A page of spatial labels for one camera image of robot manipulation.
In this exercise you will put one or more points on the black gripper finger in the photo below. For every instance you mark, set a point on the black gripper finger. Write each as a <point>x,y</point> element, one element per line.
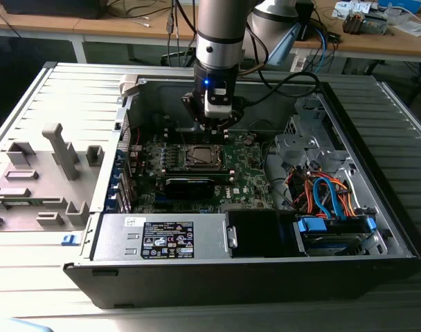
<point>238,115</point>
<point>193,103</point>

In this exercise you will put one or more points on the silver CPU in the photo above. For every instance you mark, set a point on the silver CPU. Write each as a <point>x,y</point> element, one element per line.
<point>205,155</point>

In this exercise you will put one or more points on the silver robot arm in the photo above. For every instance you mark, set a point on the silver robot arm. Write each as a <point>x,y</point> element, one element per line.
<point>217,52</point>

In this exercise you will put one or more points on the metal locking lever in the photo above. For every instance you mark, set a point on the metal locking lever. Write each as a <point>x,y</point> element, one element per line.
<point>181,133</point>

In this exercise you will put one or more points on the CPU cooler heat sink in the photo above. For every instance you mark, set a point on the CPU cooler heat sink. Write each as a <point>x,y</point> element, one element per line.
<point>351,23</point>

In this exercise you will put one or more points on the round coin cell battery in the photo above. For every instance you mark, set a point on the round coin cell battery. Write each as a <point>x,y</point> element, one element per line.
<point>248,140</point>

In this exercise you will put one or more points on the green motherboard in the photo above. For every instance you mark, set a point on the green motherboard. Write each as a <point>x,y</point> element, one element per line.
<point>246,169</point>

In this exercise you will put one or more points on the metal disk bay cage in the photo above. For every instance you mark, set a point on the metal disk bay cage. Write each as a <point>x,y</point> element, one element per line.
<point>300,141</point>

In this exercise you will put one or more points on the black graphics card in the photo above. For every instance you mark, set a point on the black graphics card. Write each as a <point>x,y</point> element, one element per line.
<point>188,188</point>

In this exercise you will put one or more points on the wooden desk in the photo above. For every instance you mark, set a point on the wooden desk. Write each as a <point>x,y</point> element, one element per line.
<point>369,45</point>
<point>58,24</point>

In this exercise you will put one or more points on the silver power supply unit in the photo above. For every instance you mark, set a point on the silver power supply unit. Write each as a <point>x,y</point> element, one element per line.
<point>120,238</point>

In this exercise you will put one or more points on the hard disk in blue carrier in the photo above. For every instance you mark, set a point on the hard disk in blue carrier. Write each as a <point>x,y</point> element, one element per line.
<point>326,242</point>

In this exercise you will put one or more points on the grey parts rack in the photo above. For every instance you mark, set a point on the grey parts rack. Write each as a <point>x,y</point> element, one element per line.
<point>41,166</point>

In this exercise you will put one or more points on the black and grey PC case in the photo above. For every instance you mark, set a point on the black and grey PC case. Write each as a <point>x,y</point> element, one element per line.
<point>231,283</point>

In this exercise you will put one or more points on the black box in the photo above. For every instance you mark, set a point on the black box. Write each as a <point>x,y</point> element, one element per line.
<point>51,8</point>

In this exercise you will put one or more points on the small blue plastic clip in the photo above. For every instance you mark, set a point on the small blue plastic clip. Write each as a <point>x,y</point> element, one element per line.
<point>69,239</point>

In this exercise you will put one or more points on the blue box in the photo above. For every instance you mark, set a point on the blue box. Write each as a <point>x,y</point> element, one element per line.
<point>401,4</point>

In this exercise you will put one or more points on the green RAM stick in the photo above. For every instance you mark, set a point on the green RAM stick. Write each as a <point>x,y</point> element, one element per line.
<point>20,202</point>

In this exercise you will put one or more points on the pale blue object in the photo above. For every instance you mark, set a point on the pale blue object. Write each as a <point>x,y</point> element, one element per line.
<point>27,326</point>

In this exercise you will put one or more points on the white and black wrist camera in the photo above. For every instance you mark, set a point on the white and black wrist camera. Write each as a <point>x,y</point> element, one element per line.
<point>217,109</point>

